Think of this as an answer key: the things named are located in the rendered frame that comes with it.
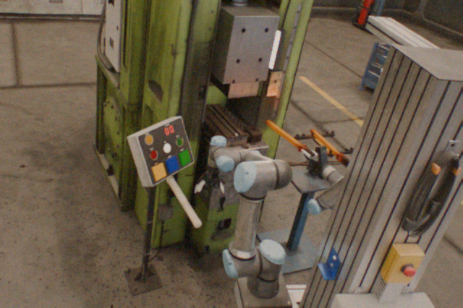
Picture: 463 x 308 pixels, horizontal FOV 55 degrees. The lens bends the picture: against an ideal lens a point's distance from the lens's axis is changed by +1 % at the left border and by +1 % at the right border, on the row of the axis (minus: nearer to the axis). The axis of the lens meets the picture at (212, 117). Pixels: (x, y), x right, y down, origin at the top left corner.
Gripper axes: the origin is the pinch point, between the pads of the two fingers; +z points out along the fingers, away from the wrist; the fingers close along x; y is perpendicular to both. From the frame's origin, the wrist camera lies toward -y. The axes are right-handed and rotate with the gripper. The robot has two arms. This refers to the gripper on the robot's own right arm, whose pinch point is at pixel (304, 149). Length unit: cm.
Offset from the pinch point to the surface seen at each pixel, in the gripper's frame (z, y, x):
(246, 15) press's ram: 40, -65, -26
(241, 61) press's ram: 40, -39, -25
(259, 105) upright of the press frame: 56, 0, 5
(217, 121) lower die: 62, 11, -22
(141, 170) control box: 20, 10, -89
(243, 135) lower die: 41.9, 12.5, -13.6
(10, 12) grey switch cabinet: 582, 79, -108
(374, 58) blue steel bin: 249, 55, 328
